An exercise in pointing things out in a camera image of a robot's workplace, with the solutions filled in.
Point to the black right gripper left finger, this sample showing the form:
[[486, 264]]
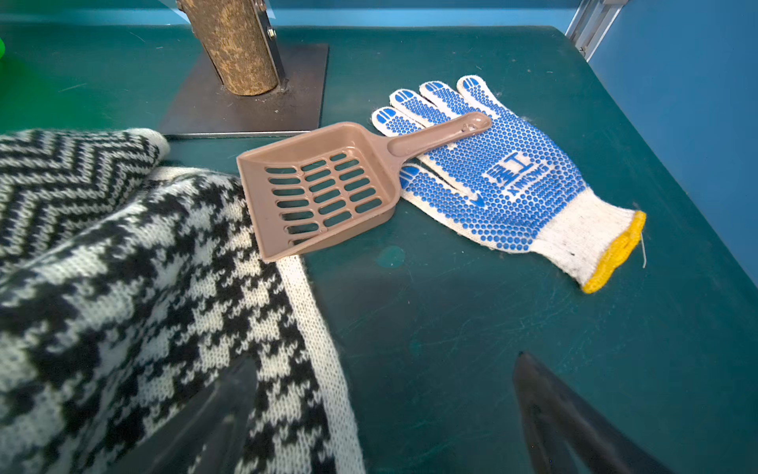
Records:
[[208, 435]]

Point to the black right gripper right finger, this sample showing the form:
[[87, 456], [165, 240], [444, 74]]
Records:
[[558, 423]]

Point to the black white knitted scarf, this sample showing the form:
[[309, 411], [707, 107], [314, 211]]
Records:
[[127, 287]]

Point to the blue dotted work glove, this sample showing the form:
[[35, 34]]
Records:
[[511, 188]]

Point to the brown plastic slotted scoop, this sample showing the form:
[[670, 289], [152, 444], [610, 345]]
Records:
[[319, 189]]

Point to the pink cherry blossom tree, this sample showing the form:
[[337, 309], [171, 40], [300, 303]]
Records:
[[245, 84]]

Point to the aluminium frame rail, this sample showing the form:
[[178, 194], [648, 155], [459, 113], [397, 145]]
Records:
[[591, 23]]

